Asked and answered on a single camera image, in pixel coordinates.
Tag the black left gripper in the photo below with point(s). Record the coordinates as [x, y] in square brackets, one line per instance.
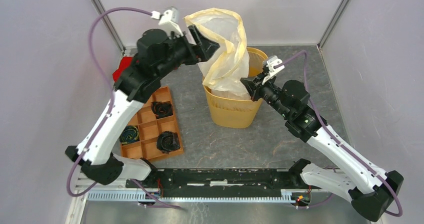
[205, 47]

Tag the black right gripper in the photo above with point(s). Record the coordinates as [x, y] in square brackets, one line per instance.
[254, 85]

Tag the cream plastic trash bag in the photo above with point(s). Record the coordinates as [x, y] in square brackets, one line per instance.
[230, 63]

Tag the yellow mesh trash bin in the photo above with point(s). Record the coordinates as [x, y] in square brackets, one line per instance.
[234, 113]

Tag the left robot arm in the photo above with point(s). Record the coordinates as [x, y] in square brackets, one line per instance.
[158, 53]

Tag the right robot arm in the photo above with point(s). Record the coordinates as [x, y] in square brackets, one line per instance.
[369, 188]

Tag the black rolled bag upper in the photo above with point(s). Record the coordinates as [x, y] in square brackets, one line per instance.
[161, 109]

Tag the black rolled bag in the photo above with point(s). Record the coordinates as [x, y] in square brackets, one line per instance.
[161, 109]
[167, 142]

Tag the red cloth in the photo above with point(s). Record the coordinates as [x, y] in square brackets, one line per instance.
[124, 64]

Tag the orange compartment tray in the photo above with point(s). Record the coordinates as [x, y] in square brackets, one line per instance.
[150, 128]

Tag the black rolled bag lower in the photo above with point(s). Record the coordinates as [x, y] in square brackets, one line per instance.
[167, 142]

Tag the dark blue-yellow rolled bag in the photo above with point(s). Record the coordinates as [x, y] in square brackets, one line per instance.
[129, 135]

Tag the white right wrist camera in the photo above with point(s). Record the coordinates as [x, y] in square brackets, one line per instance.
[271, 67]

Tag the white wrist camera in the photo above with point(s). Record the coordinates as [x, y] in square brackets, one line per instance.
[271, 67]
[168, 21]

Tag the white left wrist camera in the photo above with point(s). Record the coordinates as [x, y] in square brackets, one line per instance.
[168, 21]

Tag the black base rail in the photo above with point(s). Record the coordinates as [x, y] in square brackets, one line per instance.
[223, 182]

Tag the white slotted cable duct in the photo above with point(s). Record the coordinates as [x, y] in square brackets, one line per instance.
[140, 196]

